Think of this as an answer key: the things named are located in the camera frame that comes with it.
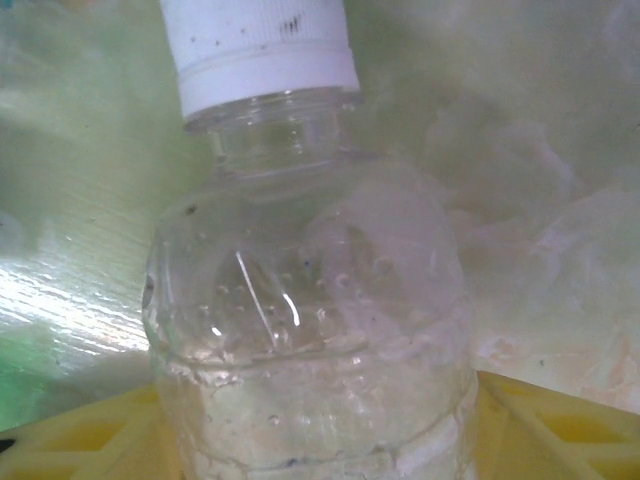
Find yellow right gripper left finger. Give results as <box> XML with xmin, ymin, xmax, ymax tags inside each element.
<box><xmin>0</xmin><ymin>384</ymin><xmax>186</xmax><ymax>480</ymax></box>

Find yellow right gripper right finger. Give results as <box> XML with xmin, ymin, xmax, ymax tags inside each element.
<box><xmin>469</xmin><ymin>369</ymin><xmax>640</xmax><ymax>480</ymax></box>

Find label-free bottle wide white cap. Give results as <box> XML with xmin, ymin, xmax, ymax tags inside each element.
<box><xmin>141</xmin><ymin>0</ymin><xmax>479</xmax><ymax>480</ymax></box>

